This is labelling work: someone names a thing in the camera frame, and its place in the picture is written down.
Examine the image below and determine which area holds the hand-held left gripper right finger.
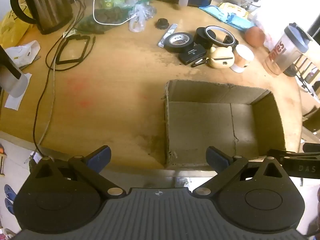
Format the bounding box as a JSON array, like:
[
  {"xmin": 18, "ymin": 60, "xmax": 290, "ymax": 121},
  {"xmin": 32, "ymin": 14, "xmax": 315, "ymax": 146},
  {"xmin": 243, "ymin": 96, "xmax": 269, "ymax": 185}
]
[{"xmin": 192, "ymin": 146, "xmax": 290, "ymax": 198}]

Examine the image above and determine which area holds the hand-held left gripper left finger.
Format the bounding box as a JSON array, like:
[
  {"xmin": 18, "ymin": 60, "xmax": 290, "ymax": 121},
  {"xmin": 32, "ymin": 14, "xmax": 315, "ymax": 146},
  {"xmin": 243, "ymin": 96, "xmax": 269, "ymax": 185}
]
[{"xmin": 32, "ymin": 145, "xmax": 126, "ymax": 198}]

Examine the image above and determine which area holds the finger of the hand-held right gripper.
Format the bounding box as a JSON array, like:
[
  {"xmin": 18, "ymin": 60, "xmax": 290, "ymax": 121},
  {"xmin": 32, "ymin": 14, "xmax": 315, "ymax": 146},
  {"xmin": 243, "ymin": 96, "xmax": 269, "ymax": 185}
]
[
  {"xmin": 303, "ymin": 142, "xmax": 320, "ymax": 153},
  {"xmin": 266, "ymin": 149, "xmax": 305, "ymax": 159}
]

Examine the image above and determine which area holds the cardboard box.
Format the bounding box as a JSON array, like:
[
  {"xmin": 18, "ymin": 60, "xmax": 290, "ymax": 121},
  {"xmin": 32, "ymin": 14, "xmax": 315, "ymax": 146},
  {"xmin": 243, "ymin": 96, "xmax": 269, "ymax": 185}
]
[{"xmin": 164, "ymin": 79, "xmax": 287, "ymax": 169}]

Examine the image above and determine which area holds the cream bear earbuds case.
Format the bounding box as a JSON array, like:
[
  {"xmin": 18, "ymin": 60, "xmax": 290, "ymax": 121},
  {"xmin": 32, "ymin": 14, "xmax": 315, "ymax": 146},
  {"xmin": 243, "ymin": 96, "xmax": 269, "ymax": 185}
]
[{"xmin": 209, "ymin": 46, "xmax": 235, "ymax": 68}]

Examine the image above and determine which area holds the black rectangular case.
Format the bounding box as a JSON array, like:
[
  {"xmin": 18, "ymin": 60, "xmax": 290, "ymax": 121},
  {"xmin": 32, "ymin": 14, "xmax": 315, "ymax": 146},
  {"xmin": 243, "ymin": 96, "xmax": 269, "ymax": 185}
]
[{"xmin": 178, "ymin": 44, "xmax": 207, "ymax": 65}]

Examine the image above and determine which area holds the large thin tape ring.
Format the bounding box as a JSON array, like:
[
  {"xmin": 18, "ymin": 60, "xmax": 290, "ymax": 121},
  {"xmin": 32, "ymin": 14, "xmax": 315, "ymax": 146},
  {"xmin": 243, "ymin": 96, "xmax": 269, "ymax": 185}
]
[{"xmin": 206, "ymin": 26, "xmax": 239, "ymax": 47}]

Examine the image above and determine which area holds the black tape roll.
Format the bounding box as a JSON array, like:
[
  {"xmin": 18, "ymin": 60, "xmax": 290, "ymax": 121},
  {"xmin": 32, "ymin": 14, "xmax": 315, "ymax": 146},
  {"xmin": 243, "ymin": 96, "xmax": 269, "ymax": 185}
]
[{"xmin": 164, "ymin": 32, "xmax": 195, "ymax": 53}]

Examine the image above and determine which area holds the black cylinder container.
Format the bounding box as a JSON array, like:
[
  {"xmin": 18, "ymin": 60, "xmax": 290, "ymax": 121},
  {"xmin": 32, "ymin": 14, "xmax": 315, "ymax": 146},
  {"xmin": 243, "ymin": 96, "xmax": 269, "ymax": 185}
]
[{"xmin": 194, "ymin": 27, "xmax": 213, "ymax": 49}]

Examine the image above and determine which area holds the marbled file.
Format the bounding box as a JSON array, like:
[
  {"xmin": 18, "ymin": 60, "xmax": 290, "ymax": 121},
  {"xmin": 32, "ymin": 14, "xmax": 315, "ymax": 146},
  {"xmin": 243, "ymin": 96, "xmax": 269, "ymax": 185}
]
[{"xmin": 158, "ymin": 24, "xmax": 178, "ymax": 47}]

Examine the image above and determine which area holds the black round knob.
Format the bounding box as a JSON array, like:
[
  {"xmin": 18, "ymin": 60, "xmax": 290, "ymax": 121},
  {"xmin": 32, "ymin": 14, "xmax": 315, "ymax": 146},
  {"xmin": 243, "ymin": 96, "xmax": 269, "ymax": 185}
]
[{"xmin": 155, "ymin": 18, "xmax": 170, "ymax": 30}]

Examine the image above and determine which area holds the wooden chair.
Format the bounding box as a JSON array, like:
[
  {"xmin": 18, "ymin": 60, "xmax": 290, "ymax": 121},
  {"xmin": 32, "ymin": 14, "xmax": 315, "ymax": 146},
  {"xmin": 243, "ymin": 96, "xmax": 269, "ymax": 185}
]
[{"xmin": 296, "ymin": 55, "xmax": 320, "ymax": 98}]

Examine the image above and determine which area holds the blue slipper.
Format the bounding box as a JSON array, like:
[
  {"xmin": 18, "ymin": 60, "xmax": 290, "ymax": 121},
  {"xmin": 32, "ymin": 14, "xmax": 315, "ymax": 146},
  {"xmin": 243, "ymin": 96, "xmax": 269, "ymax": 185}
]
[
  {"xmin": 4, "ymin": 197, "xmax": 14, "ymax": 215},
  {"xmin": 4, "ymin": 184, "xmax": 17, "ymax": 200}
]

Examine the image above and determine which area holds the clear shaker bottle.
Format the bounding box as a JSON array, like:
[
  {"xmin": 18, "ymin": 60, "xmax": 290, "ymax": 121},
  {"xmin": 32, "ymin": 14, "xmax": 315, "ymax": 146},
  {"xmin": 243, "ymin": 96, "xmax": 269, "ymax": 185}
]
[{"xmin": 263, "ymin": 23, "xmax": 313, "ymax": 77}]

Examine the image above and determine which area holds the white paper sheet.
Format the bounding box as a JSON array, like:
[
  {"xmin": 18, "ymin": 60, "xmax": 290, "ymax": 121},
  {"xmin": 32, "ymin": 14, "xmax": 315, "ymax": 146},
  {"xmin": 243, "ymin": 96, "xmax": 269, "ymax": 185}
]
[{"xmin": 4, "ymin": 72, "xmax": 32, "ymax": 110}]

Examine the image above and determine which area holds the orange fruit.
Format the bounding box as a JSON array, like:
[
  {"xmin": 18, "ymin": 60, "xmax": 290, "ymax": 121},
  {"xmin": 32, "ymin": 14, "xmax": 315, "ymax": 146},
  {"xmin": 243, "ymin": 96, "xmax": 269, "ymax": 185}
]
[{"xmin": 244, "ymin": 26, "xmax": 265, "ymax": 47}]

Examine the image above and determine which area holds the crumpled white plastic bag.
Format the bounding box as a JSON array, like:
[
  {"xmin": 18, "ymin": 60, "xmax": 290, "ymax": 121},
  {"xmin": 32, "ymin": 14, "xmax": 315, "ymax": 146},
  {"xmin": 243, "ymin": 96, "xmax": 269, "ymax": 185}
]
[{"xmin": 4, "ymin": 40, "xmax": 41, "ymax": 68}]

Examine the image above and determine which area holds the clear plastic bag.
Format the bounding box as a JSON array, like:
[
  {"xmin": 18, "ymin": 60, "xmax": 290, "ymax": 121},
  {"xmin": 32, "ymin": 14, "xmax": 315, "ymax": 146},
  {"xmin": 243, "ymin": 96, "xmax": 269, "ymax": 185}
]
[{"xmin": 127, "ymin": 0, "xmax": 157, "ymax": 33}]

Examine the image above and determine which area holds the green bag of dark biscuits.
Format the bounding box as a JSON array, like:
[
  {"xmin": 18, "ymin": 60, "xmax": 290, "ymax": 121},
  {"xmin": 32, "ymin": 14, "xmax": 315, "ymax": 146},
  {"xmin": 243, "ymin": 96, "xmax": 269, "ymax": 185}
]
[{"xmin": 76, "ymin": 6, "xmax": 130, "ymax": 34}]

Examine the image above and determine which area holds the yellow wipes packet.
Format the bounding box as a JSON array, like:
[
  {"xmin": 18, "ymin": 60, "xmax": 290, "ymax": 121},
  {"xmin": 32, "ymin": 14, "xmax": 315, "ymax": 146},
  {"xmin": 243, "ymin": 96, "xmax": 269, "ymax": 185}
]
[{"xmin": 219, "ymin": 2, "xmax": 249, "ymax": 18}]

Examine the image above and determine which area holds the yellow plastic bag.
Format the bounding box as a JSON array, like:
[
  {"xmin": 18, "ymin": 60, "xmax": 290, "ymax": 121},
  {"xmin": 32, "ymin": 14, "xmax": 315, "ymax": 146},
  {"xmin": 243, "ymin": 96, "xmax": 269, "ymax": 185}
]
[{"xmin": 0, "ymin": 1, "xmax": 33, "ymax": 47}]

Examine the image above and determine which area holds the steel electric kettle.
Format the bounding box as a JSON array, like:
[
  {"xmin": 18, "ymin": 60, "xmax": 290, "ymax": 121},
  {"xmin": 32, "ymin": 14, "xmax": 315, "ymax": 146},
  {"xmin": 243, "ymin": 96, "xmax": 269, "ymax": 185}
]
[{"xmin": 10, "ymin": 0, "xmax": 74, "ymax": 35}]

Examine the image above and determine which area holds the black cable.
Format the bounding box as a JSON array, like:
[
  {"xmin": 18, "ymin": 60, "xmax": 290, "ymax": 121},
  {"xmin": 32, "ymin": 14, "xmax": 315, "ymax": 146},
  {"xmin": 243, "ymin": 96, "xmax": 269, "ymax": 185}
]
[{"xmin": 32, "ymin": 0, "xmax": 97, "ymax": 157}]

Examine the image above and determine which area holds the grey cable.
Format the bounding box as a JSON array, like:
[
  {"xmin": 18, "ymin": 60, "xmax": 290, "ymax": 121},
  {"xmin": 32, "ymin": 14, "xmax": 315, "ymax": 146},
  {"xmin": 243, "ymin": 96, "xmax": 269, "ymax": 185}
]
[{"xmin": 37, "ymin": 65, "xmax": 56, "ymax": 145}]

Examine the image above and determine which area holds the black rectangular frame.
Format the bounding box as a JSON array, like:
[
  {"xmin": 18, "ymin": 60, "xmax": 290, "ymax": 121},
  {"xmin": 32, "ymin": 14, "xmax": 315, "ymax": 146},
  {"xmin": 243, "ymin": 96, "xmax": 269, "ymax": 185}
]
[{"xmin": 55, "ymin": 34, "xmax": 91, "ymax": 65}]

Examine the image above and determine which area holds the white charging cable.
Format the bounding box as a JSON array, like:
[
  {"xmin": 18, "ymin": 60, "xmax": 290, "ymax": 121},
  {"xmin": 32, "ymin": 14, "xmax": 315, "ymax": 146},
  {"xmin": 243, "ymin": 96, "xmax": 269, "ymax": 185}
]
[{"xmin": 93, "ymin": 0, "xmax": 140, "ymax": 26}]

